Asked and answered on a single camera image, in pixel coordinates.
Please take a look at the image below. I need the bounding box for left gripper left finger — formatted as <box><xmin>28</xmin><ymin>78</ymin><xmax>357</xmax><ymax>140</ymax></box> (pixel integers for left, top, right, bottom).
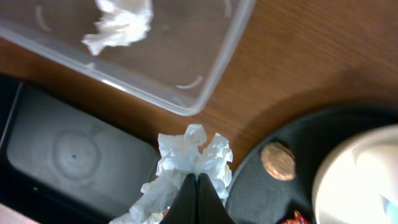
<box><xmin>160</xmin><ymin>174</ymin><xmax>197</xmax><ymax>224</ymax></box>

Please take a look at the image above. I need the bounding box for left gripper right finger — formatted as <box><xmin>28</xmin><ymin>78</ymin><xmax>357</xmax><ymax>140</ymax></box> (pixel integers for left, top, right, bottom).
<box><xmin>197</xmin><ymin>173</ymin><xmax>234</xmax><ymax>224</ymax></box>

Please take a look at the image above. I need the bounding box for white tissue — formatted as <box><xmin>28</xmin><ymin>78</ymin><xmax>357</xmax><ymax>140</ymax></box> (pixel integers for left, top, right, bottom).
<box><xmin>110</xmin><ymin>124</ymin><xmax>233</xmax><ymax>224</ymax></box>
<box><xmin>81</xmin><ymin>0</ymin><xmax>154</xmax><ymax>56</ymax></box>

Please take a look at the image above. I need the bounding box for brown cookie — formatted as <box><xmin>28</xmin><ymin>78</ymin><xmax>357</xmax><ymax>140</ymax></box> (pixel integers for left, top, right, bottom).
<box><xmin>260</xmin><ymin>142</ymin><xmax>296</xmax><ymax>181</ymax></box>

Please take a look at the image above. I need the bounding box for red snack wrapper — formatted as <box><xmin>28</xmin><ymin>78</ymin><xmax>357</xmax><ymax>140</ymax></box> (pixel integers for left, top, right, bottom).
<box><xmin>280</xmin><ymin>210</ymin><xmax>312</xmax><ymax>224</ymax></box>

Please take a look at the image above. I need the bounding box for round black tray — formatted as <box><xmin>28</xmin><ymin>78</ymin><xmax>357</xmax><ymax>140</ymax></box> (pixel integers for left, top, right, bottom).
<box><xmin>224</xmin><ymin>105</ymin><xmax>397</xmax><ymax>223</ymax></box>

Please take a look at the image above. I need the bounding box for black rectangular bin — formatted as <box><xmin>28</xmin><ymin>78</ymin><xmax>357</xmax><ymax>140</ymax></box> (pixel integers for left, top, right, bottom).
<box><xmin>1</xmin><ymin>75</ymin><xmax>159</xmax><ymax>223</ymax></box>

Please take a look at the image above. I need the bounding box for large beige plate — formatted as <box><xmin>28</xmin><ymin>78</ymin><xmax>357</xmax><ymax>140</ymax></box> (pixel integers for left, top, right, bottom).
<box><xmin>312</xmin><ymin>125</ymin><xmax>397</xmax><ymax>224</ymax></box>

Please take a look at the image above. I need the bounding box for clear plastic bin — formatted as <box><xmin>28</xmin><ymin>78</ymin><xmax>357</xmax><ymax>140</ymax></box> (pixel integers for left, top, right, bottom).
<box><xmin>1</xmin><ymin>0</ymin><xmax>254</xmax><ymax>116</ymax></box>

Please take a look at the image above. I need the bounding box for light blue cup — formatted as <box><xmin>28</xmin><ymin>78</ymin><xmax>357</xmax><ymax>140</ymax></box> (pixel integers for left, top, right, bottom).
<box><xmin>381</xmin><ymin>195</ymin><xmax>397</xmax><ymax>224</ymax></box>

